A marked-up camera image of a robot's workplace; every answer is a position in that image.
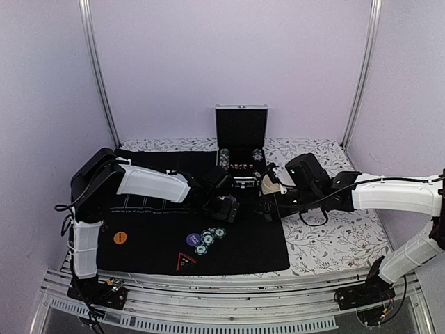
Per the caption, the aluminium corner post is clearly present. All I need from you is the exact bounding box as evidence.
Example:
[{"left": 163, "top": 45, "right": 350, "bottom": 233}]
[
  {"left": 79, "top": 0, "right": 121, "bottom": 148},
  {"left": 341, "top": 0, "right": 382, "bottom": 151}
]

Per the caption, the red dice row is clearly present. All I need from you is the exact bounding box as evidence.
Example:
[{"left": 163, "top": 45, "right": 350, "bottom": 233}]
[{"left": 230, "top": 164, "right": 253, "bottom": 170}]

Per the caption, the chip stack in case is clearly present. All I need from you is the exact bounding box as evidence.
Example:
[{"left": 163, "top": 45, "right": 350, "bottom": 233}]
[
  {"left": 252, "top": 148, "right": 264, "bottom": 164},
  {"left": 218, "top": 148, "right": 230, "bottom": 170}
]

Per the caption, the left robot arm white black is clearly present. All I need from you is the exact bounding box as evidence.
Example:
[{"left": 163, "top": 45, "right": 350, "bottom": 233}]
[{"left": 54, "top": 148, "right": 240, "bottom": 302}]

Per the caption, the cream ribbed ceramic mug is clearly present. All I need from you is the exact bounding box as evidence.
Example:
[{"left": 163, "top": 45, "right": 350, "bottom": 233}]
[{"left": 261, "top": 175, "right": 281, "bottom": 196}]

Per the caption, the right chip stack in case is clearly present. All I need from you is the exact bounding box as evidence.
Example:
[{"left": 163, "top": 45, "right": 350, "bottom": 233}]
[{"left": 252, "top": 148, "right": 264, "bottom": 164}]

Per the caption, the right aluminium corner post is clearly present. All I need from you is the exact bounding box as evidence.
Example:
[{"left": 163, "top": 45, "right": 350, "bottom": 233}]
[{"left": 341, "top": 0, "right": 382, "bottom": 151}]

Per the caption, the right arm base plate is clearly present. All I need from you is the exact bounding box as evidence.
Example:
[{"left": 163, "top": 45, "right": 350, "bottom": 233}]
[{"left": 334, "top": 278, "right": 396, "bottom": 310}]

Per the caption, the black poker mat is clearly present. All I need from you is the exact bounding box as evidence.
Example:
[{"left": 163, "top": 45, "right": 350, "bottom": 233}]
[{"left": 95, "top": 149, "right": 290, "bottom": 276}]

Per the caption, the triangular red black marker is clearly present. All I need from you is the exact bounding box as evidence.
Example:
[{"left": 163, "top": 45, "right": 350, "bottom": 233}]
[{"left": 176, "top": 252, "right": 197, "bottom": 271}]

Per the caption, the orange big blind button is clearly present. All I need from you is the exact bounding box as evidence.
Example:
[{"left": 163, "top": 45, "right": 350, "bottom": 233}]
[{"left": 113, "top": 231, "right": 128, "bottom": 245}]

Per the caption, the purple small blind button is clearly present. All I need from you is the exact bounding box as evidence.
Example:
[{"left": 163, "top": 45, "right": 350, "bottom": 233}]
[{"left": 186, "top": 233, "right": 202, "bottom": 247}]

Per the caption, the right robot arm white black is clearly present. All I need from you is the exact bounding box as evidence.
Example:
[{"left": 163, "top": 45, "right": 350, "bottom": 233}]
[{"left": 260, "top": 154, "right": 444, "bottom": 303}]

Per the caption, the left aluminium corner post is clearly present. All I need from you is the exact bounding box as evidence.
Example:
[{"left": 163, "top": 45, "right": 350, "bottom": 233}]
[{"left": 79, "top": 0, "right": 121, "bottom": 148}]

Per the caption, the aluminium front rail frame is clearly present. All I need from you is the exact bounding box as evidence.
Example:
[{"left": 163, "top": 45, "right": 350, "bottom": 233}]
[{"left": 29, "top": 267, "right": 435, "bottom": 334}]

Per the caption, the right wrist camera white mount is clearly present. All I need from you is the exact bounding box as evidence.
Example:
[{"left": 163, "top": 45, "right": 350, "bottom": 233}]
[{"left": 266, "top": 163, "right": 287, "bottom": 195}]

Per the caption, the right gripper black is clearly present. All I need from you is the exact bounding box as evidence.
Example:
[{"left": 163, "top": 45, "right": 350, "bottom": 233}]
[{"left": 252, "top": 186, "right": 321, "bottom": 222}]

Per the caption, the left chip stack in case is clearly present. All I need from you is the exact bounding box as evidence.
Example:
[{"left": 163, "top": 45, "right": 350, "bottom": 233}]
[{"left": 218, "top": 148, "right": 230, "bottom": 170}]

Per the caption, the aluminium poker chip case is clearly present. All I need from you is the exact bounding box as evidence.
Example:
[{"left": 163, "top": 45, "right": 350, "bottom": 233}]
[{"left": 215, "top": 104, "right": 268, "bottom": 189}]

